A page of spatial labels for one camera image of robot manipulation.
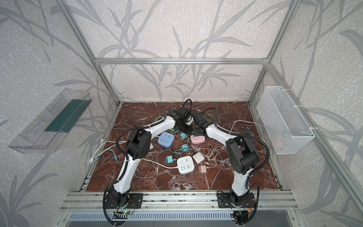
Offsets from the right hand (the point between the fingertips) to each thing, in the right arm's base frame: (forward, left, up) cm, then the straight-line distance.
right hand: (197, 126), depth 97 cm
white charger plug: (-21, 0, -4) cm, 21 cm away
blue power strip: (-9, +22, -3) cm, 24 cm away
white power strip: (-25, +8, -4) cm, 27 cm away
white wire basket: (-20, -38, +28) cm, 51 cm away
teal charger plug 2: (-14, +9, -4) cm, 17 cm away
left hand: (0, +3, -2) cm, 4 cm away
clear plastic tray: (-20, +71, +27) cm, 79 cm away
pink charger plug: (-28, -2, -4) cm, 28 cm away
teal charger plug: (-22, +18, -4) cm, 29 cm away
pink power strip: (-9, +1, -4) cm, 9 cm away
